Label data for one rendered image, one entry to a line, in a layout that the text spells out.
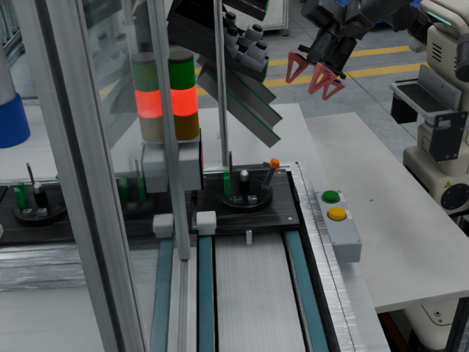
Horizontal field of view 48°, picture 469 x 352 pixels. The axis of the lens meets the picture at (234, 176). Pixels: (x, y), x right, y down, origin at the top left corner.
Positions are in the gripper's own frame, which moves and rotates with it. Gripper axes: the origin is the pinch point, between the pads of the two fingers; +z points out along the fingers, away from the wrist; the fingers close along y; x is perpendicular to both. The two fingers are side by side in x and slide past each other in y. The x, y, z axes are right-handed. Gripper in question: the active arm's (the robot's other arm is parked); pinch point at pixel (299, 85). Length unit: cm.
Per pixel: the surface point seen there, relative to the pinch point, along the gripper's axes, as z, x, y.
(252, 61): 1.0, -9.5, -10.3
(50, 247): 62, -38, 0
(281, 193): 25.9, 3.1, 12.3
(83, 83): 16, -80, 75
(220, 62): 5.8, -18.2, -9.6
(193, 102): 16.1, -40.4, 23.9
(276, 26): -71, 224, -333
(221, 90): 11.7, -13.4, -10.0
